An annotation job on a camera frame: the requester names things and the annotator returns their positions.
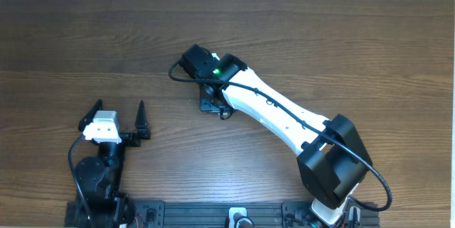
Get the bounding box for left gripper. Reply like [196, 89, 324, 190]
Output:
[77, 99, 152, 148]

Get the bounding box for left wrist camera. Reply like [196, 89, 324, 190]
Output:
[82, 110, 122, 144]

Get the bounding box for mounting rail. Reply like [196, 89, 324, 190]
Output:
[65, 200, 380, 228]

